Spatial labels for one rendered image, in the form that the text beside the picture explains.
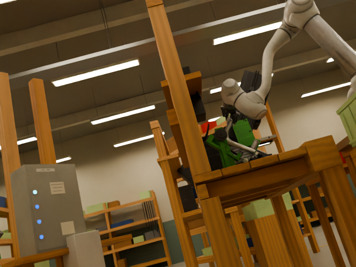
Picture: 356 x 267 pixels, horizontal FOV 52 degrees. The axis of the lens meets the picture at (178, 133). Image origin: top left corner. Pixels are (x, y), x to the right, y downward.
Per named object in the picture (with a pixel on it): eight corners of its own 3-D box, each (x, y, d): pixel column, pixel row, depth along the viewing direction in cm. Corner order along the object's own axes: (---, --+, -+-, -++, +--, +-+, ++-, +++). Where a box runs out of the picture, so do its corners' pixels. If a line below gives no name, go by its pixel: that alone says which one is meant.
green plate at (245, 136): (257, 149, 244) (247, 124, 255) (257, 143, 237) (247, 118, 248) (240, 153, 244) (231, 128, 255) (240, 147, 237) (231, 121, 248)
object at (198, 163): (208, 199, 317) (180, 99, 343) (211, 171, 174) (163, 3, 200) (198, 202, 317) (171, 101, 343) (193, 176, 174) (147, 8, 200)
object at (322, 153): (280, 195, 314) (274, 179, 318) (344, 163, 169) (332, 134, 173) (264, 199, 314) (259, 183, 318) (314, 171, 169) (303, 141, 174)
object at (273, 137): (273, 143, 266) (272, 139, 267) (277, 138, 251) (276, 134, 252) (222, 157, 267) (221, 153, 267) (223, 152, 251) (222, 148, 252)
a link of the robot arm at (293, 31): (274, 33, 220) (276, 20, 207) (293, 12, 221) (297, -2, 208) (291, 45, 216) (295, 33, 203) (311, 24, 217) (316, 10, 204)
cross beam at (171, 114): (189, 167, 316) (186, 157, 318) (179, 123, 191) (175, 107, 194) (184, 168, 316) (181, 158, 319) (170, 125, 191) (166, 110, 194)
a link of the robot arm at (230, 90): (217, 99, 215) (233, 111, 209) (216, 83, 201) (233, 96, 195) (229, 88, 217) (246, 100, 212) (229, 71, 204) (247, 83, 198)
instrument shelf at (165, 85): (202, 120, 305) (201, 116, 307) (201, 76, 219) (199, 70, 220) (174, 128, 305) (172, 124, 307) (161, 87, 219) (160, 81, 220)
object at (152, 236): (170, 266, 1009) (152, 188, 1070) (59, 296, 1005) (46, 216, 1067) (172, 264, 1061) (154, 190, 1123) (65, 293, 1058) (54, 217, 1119)
